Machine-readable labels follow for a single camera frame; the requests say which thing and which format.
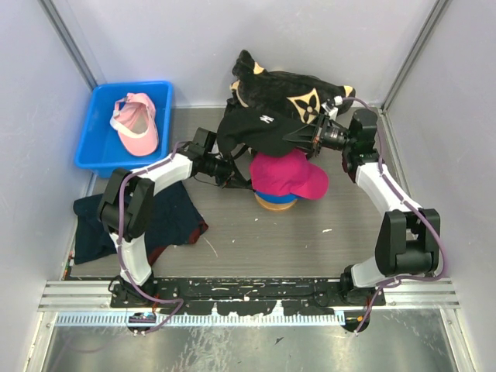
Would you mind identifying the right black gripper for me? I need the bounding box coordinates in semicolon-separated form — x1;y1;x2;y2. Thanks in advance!
283;112;355;157

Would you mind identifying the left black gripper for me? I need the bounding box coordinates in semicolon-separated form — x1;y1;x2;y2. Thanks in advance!
204;152;250;190

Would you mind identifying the magenta cap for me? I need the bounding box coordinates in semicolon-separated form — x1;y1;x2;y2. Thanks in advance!
250;150;329;200

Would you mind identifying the black cap white logo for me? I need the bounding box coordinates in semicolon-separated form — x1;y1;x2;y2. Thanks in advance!
217;108;305;157

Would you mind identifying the wooden hat stand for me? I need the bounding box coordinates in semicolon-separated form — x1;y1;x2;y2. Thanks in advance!
255;195;298;212

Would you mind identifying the navy blue cloth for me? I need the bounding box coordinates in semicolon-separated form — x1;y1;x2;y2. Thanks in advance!
73;182;208;265

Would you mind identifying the pink cap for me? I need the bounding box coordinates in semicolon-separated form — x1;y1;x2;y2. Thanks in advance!
109;93;159;157

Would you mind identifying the blue plastic bin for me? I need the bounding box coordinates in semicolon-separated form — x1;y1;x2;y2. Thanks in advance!
74;81;174;178

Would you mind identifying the blue cap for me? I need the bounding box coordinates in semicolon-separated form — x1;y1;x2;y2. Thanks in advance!
255;191;300;205

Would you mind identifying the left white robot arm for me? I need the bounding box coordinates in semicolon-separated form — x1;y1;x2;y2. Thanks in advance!
97;128;252;307

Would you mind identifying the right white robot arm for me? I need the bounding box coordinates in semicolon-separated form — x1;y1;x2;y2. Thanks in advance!
283;108;441;305

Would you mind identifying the black patterned plush blanket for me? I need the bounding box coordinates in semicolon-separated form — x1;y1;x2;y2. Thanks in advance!
224;50;356;123

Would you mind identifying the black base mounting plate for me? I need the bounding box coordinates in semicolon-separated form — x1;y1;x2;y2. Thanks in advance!
110;277;387;317

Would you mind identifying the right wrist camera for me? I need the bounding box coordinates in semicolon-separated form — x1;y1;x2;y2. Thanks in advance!
322;96;343;120

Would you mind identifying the right aluminium frame post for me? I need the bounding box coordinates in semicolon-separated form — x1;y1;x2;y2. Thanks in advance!
381;0;452;112

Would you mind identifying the aluminium frame post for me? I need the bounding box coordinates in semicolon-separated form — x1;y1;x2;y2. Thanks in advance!
381;0;452;112
38;0;98;90

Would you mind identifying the slotted cable duct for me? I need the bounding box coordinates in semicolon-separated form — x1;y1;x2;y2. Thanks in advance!
55;311;346;327

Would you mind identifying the left aluminium frame post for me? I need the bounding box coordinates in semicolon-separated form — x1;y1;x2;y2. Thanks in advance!
38;0;98;90

